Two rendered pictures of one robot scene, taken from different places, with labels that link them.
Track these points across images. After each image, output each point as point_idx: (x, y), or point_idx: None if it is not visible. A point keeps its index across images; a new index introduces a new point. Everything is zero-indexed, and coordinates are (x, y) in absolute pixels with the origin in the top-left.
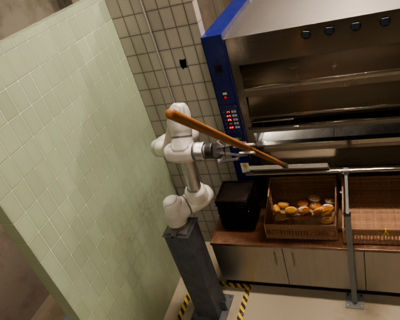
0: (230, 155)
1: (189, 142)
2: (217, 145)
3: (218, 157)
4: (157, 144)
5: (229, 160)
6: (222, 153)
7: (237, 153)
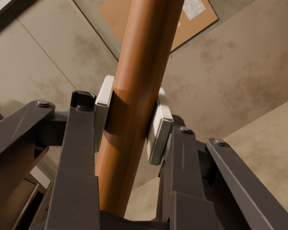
0: (198, 165)
1: None
2: None
3: None
4: None
5: (256, 185)
6: (198, 215)
7: (177, 133)
